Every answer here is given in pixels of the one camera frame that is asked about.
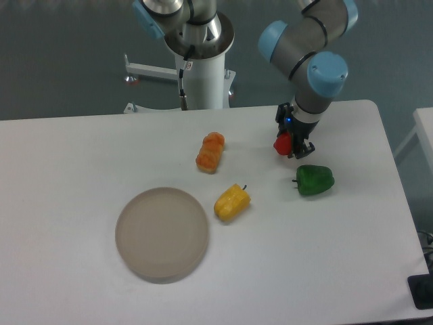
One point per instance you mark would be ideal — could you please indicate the red bell pepper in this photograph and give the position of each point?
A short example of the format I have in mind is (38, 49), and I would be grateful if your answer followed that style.
(283, 144)

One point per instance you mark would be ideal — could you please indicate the yellow bell pepper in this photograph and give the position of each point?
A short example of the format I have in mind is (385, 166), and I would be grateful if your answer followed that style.
(231, 203)

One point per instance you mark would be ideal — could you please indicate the green bell pepper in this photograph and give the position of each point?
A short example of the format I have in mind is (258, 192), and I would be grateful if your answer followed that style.
(313, 179)

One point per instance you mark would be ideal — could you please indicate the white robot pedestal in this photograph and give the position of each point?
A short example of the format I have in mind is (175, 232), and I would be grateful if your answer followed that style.
(199, 51)

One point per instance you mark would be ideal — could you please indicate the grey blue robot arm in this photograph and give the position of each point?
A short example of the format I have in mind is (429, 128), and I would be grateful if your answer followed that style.
(298, 52)

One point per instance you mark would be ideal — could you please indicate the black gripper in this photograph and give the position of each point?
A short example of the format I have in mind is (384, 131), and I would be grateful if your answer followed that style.
(298, 130)

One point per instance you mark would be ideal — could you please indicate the white side table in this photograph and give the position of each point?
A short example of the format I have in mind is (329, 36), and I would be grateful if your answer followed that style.
(420, 134)

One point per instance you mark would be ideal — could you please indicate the black device at edge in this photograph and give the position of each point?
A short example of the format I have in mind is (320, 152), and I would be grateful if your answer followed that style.
(421, 290)

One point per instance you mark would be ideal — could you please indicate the round beige plate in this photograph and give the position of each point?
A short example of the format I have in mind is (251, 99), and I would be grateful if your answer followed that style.
(162, 234)

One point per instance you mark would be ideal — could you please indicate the orange bell pepper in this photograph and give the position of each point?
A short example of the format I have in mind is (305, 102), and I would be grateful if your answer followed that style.
(210, 153)

